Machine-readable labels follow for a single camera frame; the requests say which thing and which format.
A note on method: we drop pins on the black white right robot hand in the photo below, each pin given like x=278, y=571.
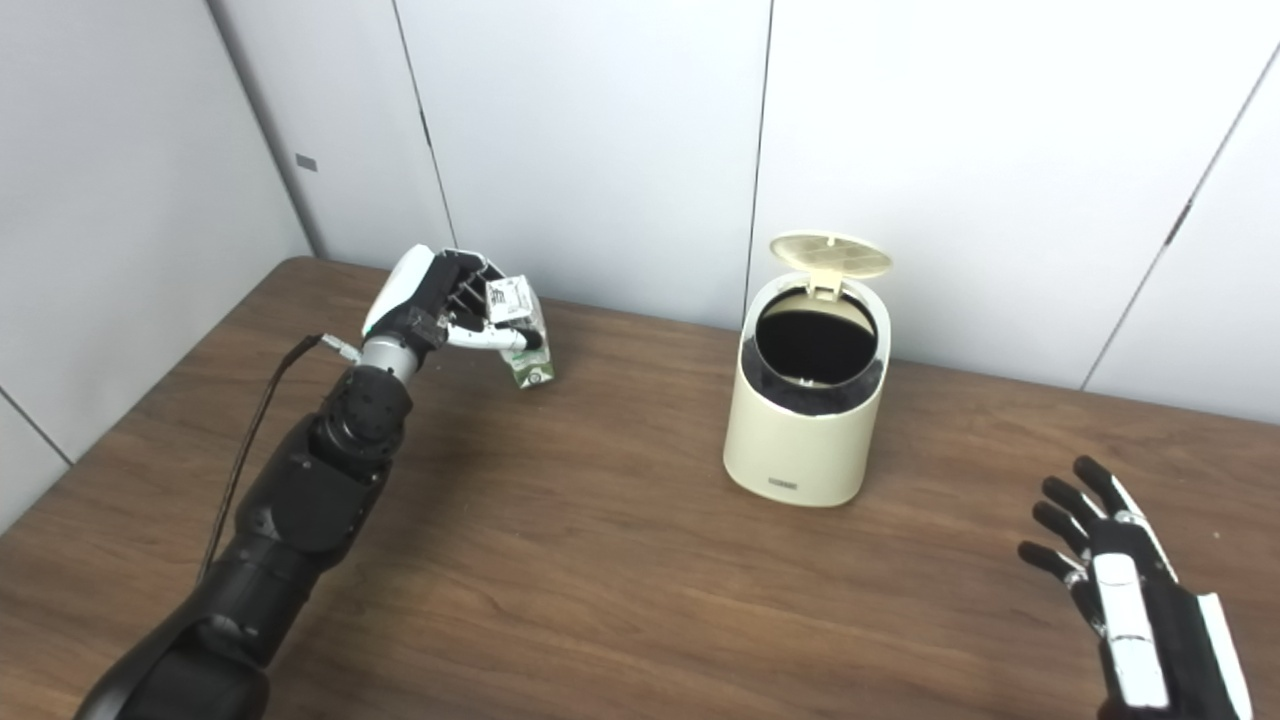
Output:
x=1170, y=640

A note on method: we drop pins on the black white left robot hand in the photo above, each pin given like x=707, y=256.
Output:
x=410, y=290

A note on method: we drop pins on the white green milk carton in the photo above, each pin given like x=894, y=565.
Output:
x=530, y=370

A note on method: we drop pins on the cream round bin lid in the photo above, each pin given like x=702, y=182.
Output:
x=832, y=255

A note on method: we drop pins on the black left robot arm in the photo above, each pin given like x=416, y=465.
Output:
x=300, y=500

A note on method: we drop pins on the black bin liner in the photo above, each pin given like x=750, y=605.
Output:
x=815, y=345

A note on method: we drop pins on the cream-colored bin body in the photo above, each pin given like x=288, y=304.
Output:
x=805, y=450

